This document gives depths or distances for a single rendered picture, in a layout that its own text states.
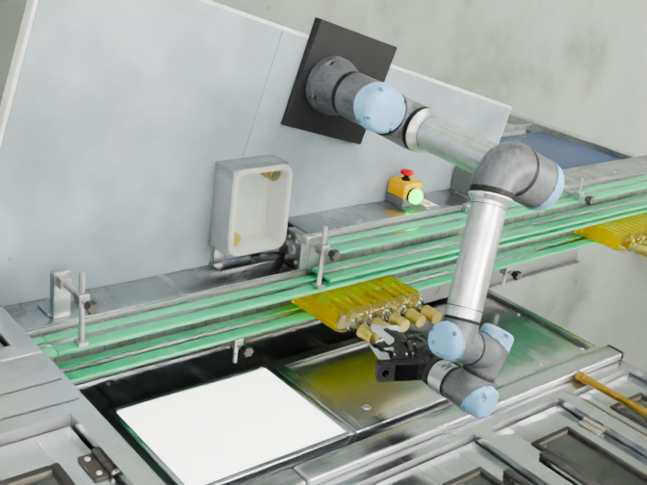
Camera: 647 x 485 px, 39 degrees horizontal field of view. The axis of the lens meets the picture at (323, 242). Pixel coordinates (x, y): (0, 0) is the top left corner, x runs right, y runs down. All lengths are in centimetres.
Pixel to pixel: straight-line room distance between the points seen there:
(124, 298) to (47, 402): 71
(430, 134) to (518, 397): 69
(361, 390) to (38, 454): 103
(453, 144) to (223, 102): 55
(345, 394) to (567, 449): 54
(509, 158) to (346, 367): 71
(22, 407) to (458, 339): 86
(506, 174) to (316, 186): 71
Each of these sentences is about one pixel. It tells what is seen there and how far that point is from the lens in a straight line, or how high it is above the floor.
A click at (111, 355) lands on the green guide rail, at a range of 208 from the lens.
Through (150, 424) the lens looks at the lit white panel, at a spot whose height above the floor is 107.
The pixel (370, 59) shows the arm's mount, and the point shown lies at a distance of 240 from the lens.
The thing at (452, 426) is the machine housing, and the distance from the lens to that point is 216.
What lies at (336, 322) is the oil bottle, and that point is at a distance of 221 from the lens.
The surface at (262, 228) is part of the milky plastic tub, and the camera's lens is 235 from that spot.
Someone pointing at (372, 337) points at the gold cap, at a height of 117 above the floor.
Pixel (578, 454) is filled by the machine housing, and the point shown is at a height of 160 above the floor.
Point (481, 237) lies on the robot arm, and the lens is 188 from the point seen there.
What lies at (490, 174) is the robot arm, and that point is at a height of 138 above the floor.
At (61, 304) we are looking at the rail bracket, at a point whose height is 86.
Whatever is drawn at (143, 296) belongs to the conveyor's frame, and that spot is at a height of 85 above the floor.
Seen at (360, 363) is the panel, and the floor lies 109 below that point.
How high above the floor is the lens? 251
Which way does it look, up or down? 44 degrees down
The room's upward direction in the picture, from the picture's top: 120 degrees clockwise
